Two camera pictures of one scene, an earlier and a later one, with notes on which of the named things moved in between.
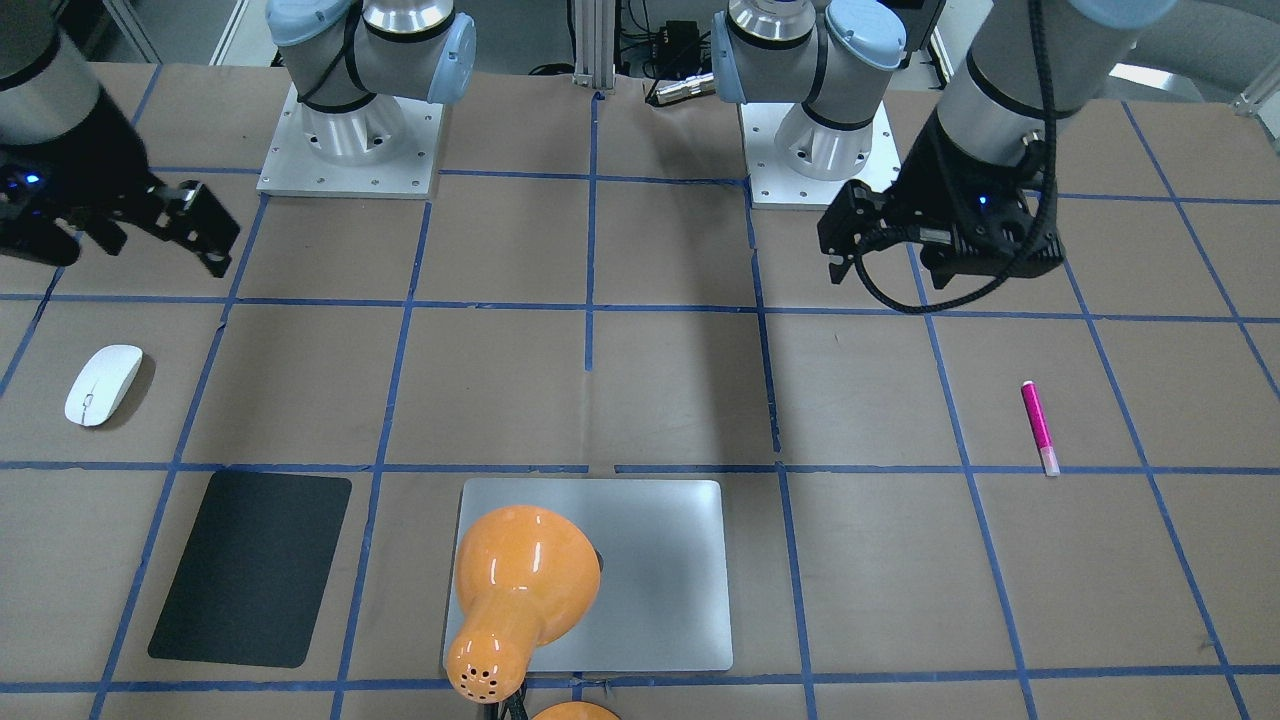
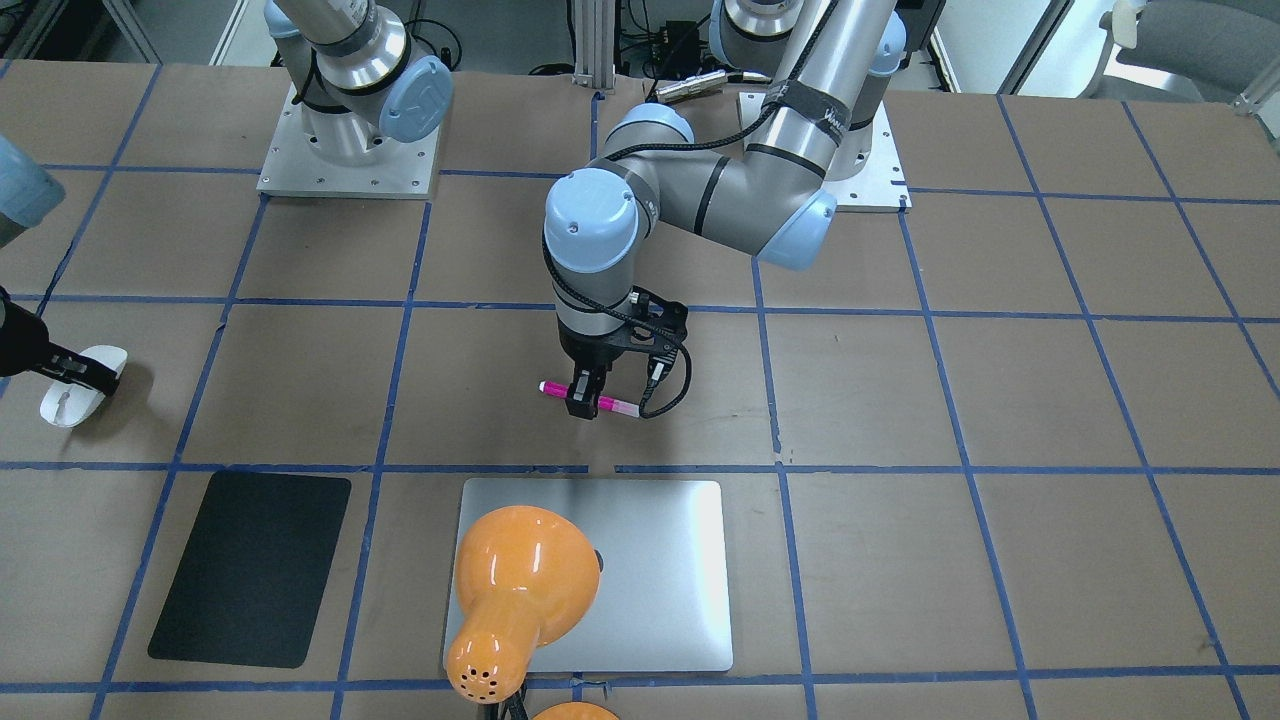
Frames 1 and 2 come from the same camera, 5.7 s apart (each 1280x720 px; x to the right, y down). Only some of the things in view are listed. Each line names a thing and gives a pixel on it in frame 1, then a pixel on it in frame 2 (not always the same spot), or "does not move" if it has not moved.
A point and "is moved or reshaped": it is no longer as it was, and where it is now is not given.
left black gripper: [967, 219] → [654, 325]
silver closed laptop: [665, 596] does not move
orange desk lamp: [525, 577] does not move
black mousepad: [245, 589] does not move
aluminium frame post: [594, 43] does not move
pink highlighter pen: [1035, 415] → [607, 404]
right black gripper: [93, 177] → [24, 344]
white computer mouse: [101, 383] is moved or reshaped
